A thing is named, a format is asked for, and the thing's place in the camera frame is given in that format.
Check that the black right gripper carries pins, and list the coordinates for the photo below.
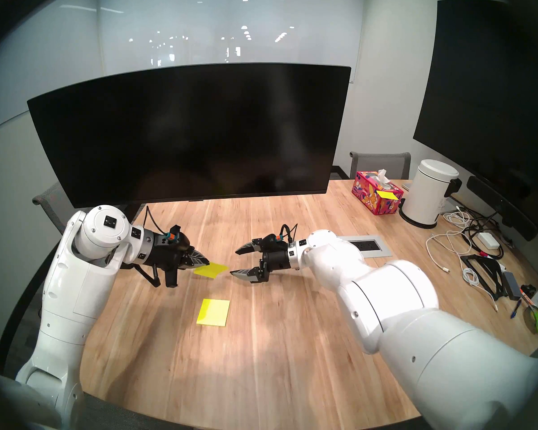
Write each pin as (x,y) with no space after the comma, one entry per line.
(275,261)

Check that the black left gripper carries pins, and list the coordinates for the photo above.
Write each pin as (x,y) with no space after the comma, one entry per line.
(168,259)

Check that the single yellow sticky note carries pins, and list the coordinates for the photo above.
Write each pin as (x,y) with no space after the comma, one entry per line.
(213,270)

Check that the yellow sticky note pad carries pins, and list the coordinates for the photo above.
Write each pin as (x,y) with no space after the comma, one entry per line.
(213,312)

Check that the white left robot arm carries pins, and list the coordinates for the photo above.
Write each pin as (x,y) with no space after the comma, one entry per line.
(71,290)

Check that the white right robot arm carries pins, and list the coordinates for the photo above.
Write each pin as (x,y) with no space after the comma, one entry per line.
(385,299)

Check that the curved black computer monitor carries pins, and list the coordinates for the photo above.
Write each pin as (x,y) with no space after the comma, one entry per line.
(184,133)

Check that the yellow note on tissue box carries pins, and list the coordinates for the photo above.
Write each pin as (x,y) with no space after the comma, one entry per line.
(385,194)

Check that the grey table power socket panel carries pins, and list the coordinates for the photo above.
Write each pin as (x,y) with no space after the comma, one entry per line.
(379,253)

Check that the red floral tissue box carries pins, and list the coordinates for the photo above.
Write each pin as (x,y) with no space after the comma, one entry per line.
(372,197)

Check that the grey mesh office chair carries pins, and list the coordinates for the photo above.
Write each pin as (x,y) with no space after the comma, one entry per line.
(381,165)
(56,205)

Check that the white cylindrical pedal bin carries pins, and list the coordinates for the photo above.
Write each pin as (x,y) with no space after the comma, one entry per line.
(426,196)

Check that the black triangular folding stand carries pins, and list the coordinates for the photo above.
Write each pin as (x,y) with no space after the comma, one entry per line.
(480,260)

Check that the white power adapter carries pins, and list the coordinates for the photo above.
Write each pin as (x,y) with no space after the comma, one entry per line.
(488,240)

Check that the black video sound bar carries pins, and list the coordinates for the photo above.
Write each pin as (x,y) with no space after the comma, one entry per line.
(497,205)

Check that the grey adapter dongle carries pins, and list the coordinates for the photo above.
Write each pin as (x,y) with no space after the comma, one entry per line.
(511,283)

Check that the blue pen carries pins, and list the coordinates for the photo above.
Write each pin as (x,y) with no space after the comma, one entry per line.
(515,308)

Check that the orange marker pen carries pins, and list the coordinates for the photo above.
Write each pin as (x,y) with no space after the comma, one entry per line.
(527,295)

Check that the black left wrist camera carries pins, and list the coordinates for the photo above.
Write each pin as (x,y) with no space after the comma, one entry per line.
(181,242)

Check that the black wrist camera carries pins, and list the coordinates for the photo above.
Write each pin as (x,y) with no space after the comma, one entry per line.
(181,242)
(273,242)

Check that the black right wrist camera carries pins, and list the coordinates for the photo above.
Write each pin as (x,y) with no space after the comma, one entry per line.
(273,242)

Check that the frosted glass wall board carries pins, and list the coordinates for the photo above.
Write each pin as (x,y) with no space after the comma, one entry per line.
(206,26)

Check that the large black wall television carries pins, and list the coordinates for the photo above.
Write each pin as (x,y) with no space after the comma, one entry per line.
(488,97)

